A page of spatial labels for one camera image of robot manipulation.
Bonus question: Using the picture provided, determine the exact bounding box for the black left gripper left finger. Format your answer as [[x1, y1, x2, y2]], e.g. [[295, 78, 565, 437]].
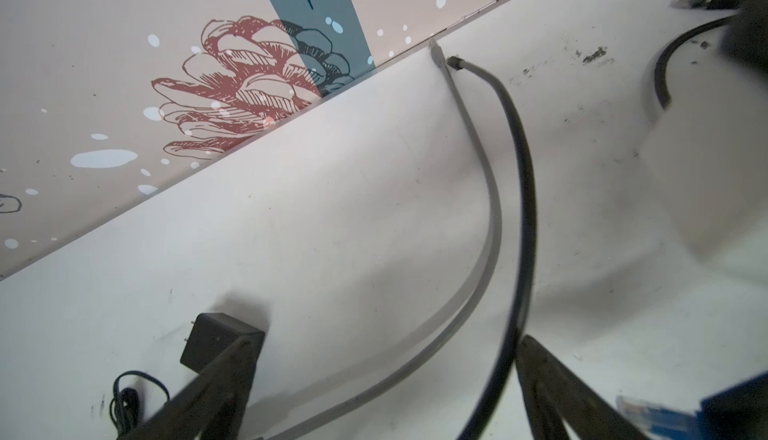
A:
[[121, 337, 262, 439]]

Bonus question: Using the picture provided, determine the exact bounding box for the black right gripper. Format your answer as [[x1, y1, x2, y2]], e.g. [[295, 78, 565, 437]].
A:
[[699, 372, 767, 440]]

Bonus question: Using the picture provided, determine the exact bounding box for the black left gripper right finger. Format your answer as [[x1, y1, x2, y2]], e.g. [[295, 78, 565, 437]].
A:
[[517, 336, 645, 439]]

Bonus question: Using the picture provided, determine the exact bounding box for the black looped ethernet cable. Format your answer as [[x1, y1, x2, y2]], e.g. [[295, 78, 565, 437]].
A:
[[446, 54, 539, 440]]

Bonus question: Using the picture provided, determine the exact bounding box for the black adapter with cord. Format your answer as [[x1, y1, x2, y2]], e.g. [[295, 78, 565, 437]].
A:
[[110, 313, 266, 439]]

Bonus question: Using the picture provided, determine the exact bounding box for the blue ethernet cable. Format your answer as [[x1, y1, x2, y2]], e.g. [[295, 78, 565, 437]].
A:
[[614, 394, 703, 440]]

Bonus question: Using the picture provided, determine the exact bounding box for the grey ethernet cable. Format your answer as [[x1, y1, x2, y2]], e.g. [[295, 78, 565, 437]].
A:
[[263, 40, 504, 440]]

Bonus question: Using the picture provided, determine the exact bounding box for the black cable gold green plug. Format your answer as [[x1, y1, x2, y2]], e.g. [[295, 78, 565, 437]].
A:
[[652, 0, 757, 111]]

